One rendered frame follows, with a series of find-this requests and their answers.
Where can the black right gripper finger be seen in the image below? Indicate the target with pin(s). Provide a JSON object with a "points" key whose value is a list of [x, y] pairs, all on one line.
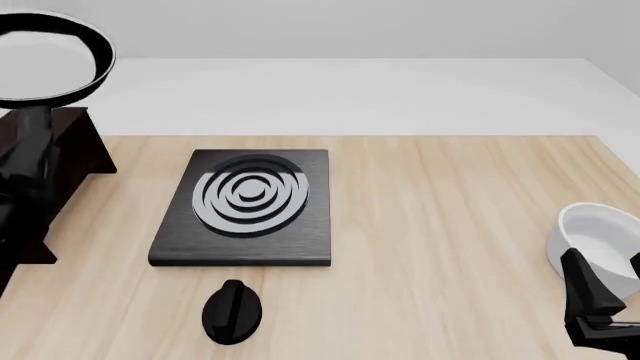
{"points": [[582, 288], [636, 266]]}

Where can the round black stove knob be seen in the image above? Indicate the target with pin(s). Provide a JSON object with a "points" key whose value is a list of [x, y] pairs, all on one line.
{"points": [[232, 315]]}

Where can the flat black stove plate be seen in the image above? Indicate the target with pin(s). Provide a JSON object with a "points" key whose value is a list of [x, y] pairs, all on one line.
{"points": [[250, 247]]}

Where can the black frying pan white inside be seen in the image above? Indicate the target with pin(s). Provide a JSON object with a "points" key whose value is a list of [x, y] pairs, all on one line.
{"points": [[102, 56]]}

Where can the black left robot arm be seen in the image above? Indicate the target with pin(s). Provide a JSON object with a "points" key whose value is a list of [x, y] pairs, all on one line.
{"points": [[17, 191]]}

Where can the white bowl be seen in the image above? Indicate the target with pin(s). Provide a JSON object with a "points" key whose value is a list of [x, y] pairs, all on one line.
{"points": [[595, 232]]}

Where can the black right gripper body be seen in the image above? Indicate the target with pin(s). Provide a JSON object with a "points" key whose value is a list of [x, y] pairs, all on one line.
{"points": [[600, 332]]}

